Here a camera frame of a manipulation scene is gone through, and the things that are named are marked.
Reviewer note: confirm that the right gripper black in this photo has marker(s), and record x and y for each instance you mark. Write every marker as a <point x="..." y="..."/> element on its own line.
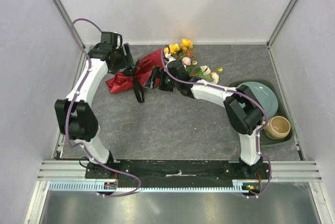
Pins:
<point x="158" y="73"/>

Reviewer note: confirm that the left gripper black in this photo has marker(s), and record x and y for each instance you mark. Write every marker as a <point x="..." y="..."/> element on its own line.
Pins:
<point x="127" y="60"/>

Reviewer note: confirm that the black ribbon gold lettering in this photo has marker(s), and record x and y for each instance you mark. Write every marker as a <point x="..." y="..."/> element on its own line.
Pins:
<point x="137" y="88"/>

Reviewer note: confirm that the dark red wrapping paper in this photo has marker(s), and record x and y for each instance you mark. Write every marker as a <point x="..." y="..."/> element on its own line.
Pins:
<point x="121" y="83"/>

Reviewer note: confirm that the pink rose stem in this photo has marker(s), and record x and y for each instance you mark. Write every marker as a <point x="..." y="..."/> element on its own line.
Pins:
<point x="187" y="62"/>

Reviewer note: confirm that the yellow rose stem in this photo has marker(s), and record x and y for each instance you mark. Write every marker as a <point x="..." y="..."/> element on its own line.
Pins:
<point x="176" y="50"/>

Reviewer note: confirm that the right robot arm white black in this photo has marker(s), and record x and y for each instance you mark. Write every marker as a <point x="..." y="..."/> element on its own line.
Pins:
<point x="244" y="112"/>

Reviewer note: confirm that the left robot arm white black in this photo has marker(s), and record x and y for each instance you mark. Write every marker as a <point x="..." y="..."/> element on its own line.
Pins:
<point x="75" y="117"/>

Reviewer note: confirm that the brown rose stem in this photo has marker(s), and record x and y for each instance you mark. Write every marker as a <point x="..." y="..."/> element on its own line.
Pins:
<point x="188" y="53"/>

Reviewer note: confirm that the white rose stem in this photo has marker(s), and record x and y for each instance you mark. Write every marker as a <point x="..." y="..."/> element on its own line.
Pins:
<point x="205" y="73"/>

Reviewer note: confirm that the teal ceramic plate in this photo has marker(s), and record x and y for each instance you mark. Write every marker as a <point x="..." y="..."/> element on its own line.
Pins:
<point x="265" y="96"/>

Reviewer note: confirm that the dark green tray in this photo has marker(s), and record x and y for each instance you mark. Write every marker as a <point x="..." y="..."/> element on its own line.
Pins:
<point x="265" y="141"/>

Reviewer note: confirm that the beige ceramic mug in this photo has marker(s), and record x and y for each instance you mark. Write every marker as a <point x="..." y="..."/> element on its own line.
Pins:
<point x="278" y="128"/>

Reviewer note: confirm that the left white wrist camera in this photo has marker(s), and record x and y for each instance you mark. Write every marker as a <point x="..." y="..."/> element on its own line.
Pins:
<point x="117" y="40"/>

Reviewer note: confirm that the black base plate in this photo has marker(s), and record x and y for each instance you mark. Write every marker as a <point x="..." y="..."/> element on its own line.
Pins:
<point x="205" y="168"/>

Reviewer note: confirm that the blue slotted cable duct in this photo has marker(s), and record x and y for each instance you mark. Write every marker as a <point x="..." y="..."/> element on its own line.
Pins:
<point x="106" y="187"/>

